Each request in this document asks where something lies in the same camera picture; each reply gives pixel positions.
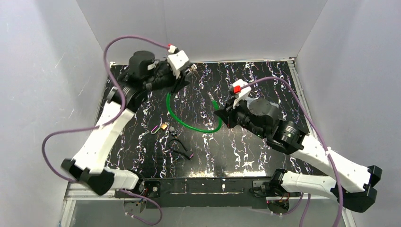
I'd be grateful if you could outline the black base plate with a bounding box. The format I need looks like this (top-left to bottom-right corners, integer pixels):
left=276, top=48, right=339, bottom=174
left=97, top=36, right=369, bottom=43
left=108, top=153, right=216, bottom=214
left=114, top=177, right=292, bottom=210

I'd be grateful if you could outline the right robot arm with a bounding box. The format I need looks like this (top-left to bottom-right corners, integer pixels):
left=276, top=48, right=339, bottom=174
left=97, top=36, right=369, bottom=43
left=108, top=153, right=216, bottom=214
left=214, top=99, right=382, bottom=213

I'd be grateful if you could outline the clear plastic parts box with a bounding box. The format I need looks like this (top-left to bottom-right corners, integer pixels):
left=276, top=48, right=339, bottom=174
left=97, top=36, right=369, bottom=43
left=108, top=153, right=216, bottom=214
left=247, top=98, right=279, bottom=115

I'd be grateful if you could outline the small brass padlock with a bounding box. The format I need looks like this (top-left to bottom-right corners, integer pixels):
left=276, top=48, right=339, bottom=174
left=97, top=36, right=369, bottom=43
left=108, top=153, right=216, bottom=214
left=150, top=122, right=168, bottom=135

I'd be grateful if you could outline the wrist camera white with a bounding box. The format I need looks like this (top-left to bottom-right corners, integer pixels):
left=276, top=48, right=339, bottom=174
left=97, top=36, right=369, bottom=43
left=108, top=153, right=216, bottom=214
left=232, top=79, right=252, bottom=109
left=167, top=44, right=190, bottom=79

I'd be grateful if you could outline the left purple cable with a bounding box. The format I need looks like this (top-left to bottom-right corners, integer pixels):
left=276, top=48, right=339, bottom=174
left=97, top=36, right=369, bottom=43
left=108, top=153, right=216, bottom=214
left=41, top=34, right=164, bottom=226

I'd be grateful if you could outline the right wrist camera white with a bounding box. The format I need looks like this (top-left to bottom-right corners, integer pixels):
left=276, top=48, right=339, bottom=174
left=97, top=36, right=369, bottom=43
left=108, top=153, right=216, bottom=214
left=232, top=79, right=252, bottom=109

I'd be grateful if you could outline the small dark key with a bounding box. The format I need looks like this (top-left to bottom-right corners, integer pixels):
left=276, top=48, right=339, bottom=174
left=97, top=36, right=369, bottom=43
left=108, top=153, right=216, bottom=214
left=168, top=126, right=178, bottom=137

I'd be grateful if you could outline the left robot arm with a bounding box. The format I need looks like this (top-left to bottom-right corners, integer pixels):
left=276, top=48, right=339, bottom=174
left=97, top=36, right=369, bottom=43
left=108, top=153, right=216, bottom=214
left=61, top=49, right=191, bottom=195

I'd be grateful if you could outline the green cable lock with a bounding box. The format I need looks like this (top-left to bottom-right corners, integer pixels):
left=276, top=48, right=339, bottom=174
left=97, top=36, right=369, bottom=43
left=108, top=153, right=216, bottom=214
left=166, top=93, right=223, bottom=134

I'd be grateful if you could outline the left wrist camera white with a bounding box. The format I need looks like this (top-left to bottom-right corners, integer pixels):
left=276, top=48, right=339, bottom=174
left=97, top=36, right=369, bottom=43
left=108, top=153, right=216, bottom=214
left=167, top=44, right=190, bottom=79

